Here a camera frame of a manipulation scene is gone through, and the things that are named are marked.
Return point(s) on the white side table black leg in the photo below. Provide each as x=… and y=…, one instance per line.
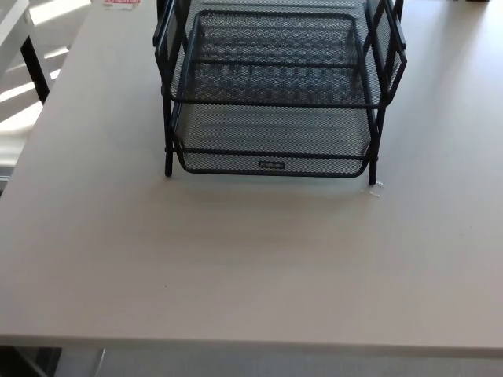
x=37, y=66

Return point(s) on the black mesh sliding drawer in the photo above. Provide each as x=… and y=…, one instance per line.
x=275, y=86

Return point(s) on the clear tape piece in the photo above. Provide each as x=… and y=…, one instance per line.
x=376, y=189

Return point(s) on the black mesh tray with label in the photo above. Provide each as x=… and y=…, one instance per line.
x=220, y=165

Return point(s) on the red white paper label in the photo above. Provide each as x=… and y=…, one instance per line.
x=122, y=2

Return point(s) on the black mesh upper tray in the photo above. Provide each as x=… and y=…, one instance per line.
x=275, y=2

